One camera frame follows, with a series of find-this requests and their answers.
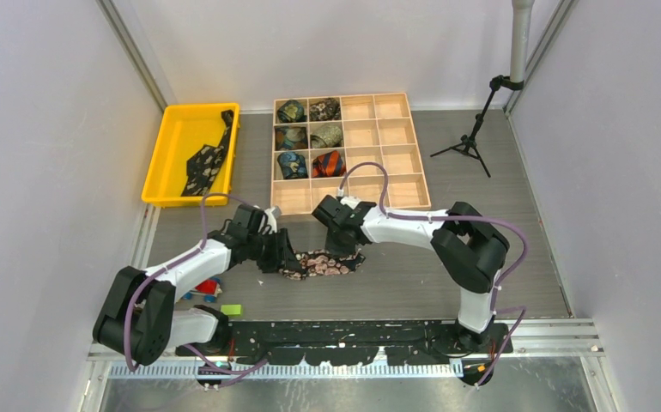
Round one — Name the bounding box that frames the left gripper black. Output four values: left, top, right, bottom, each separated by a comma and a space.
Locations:
247, 228, 300, 274

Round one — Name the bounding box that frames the pink floral black tie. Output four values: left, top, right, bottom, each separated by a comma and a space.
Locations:
279, 250, 366, 281

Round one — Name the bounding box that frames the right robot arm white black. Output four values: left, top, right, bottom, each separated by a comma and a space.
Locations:
312, 195, 510, 353

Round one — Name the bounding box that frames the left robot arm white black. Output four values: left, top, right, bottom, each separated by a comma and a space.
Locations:
92, 204, 300, 368

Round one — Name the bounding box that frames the orange navy striped rolled tie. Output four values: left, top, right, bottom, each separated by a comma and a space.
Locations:
312, 150, 347, 179

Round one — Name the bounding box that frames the red toy truck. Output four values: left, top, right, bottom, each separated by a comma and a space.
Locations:
182, 276, 222, 303

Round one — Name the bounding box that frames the green block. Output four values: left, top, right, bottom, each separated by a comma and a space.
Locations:
220, 304, 243, 317

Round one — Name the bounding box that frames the blue paisley rolled tie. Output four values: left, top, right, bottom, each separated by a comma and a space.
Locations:
276, 151, 309, 180

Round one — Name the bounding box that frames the black patterned tie in bin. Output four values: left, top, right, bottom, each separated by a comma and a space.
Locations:
181, 110, 234, 197

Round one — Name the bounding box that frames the wooden compartment tray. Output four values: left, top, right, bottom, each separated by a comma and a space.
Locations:
270, 93, 431, 215

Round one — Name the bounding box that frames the olive paisley rolled tie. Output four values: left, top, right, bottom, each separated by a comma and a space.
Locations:
310, 123, 343, 148

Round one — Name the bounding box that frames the teal brown rolled tie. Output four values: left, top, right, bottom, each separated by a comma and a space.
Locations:
274, 126, 308, 151

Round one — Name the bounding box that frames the dark brown floral rolled tie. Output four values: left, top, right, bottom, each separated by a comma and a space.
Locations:
308, 97, 342, 122

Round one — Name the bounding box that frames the dark green rolled tie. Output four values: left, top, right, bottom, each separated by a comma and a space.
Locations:
276, 99, 306, 124

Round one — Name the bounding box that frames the yellow plastic bin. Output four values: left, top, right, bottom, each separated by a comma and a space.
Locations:
141, 102, 240, 208

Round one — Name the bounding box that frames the black mini tripod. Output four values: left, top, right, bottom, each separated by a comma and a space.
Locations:
430, 75, 525, 178

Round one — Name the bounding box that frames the grey vertical pole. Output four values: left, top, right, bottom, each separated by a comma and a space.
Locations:
509, 0, 535, 85

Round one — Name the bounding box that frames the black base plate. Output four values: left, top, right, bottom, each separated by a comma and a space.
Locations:
176, 320, 513, 367

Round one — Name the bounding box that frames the aluminium rail frame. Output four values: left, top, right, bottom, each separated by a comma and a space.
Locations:
88, 319, 605, 385

